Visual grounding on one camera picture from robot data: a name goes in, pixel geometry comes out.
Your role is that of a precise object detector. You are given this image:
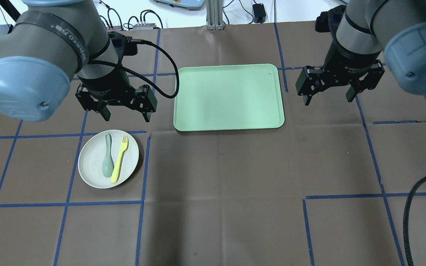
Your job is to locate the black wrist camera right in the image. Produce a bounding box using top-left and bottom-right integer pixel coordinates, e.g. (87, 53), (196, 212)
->
(315, 5), (346, 34)

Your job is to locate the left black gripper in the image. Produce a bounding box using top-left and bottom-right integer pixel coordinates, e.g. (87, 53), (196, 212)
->
(75, 69), (158, 123)

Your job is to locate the aluminium profile post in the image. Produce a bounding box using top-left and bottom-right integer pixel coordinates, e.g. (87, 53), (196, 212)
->
(206, 0), (225, 30)

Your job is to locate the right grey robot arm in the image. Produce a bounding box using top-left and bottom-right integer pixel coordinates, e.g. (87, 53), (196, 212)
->
(295, 0), (426, 106)

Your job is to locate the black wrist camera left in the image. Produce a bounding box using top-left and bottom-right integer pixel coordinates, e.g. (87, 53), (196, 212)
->
(108, 31), (138, 61)

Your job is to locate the black power adapter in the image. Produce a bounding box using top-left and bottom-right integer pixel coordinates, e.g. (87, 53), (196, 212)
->
(252, 3), (267, 23)

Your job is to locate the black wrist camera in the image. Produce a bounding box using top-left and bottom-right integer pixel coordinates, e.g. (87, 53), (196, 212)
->
(315, 5), (346, 34)
(108, 31), (138, 61)

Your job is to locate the small grey connector box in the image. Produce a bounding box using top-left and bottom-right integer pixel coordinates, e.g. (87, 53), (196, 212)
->
(131, 23), (160, 30)

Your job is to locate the yellow plastic fork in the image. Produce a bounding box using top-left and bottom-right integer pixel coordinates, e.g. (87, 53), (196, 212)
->
(110, 135), (129, 184)

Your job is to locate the light green tray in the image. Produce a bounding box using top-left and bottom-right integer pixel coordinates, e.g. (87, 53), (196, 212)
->
(173, 64), (285, 132)

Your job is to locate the white round plate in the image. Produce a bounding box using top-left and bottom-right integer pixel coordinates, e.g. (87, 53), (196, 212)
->
(78, 130), (140, 189)

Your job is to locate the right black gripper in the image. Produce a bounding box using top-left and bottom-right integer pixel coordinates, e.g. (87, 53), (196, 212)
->
(295, 41), (385, 106)

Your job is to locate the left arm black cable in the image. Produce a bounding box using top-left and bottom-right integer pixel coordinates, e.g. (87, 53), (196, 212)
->
(87, 39), (180, 99)

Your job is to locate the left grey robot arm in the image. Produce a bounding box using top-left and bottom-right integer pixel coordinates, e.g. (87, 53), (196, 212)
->
(0, 0), (158, 122)

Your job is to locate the teal green spoon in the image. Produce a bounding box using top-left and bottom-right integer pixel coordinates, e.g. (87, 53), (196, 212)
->
(102, 133), (114, 177)

